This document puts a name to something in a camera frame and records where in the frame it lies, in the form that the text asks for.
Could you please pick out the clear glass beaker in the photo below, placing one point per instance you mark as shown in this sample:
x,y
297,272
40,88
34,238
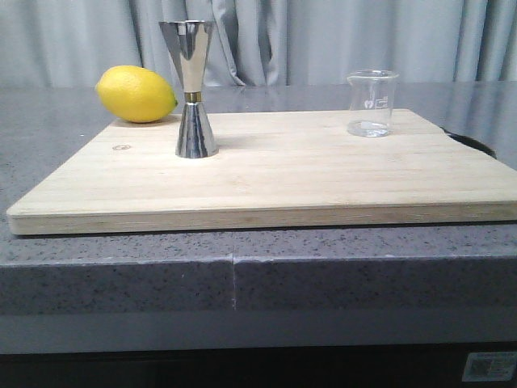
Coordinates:
x,y
372,98

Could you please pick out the steel double jigger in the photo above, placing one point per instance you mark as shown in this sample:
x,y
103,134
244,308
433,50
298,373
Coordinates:
x,y
188,43

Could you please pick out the light wooden cutting board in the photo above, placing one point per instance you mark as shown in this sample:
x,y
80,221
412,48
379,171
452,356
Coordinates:
x,y
272,169

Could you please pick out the yellow lemon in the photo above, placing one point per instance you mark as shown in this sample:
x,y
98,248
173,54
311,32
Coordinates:
x,y
135,94

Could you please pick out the grey pleated curtain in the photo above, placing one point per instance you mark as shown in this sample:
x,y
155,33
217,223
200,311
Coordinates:
x,y
261,43

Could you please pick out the white QR code label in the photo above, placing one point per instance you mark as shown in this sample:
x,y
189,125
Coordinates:
x,y
489,367

